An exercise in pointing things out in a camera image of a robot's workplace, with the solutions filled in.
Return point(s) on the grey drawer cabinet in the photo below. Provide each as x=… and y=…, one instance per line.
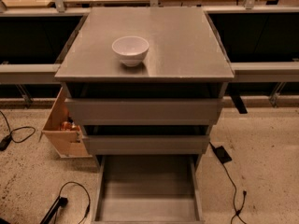
x=145, y=83

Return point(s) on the grey middle drawer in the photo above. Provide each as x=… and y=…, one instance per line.
x=145, y=144

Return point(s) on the grey top drawer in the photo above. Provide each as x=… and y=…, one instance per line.
x=144, y=112

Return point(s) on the grey open bottom drawer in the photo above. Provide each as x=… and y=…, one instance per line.
x=147, y=189

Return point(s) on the white bowl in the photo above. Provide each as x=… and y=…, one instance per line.
x=131, y=50

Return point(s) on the black power adapter right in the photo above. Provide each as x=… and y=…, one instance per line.
x=222, y=154

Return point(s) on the copper object in box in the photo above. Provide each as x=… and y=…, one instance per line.
x=69, y=126

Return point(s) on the wooden box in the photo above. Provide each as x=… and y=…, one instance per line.
x=68, y=144

